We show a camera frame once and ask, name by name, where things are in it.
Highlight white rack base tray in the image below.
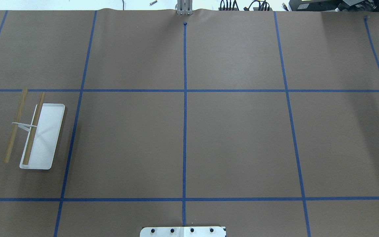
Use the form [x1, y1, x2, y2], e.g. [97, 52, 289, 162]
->
[19, 103, 65, 170]

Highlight inner wooden rack bar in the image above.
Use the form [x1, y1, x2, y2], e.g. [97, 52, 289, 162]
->
[22, 92, 46, 165]

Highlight wooden rack bar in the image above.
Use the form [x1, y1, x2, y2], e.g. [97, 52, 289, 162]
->
[22, 92, 46, 165]
[3, 88, 28, 163]

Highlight outer wooden rack bar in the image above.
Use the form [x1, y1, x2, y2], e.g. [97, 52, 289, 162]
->
[3, 88, 28, 163]

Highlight brown paper table cover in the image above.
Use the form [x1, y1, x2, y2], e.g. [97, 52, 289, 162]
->
[0, 9, 379, 237]

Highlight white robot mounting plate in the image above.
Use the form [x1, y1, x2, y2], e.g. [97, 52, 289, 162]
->
[139, 226, 227, 237]

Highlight black power strip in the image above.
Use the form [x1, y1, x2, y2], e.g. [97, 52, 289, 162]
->
[218, 0, 239, 11]

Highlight aluminium frame post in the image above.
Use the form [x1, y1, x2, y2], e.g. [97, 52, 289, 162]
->
[176, 0, 193, 15]

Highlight white rack bracket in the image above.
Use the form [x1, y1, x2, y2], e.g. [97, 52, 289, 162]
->
[12, 122, 37, 133]

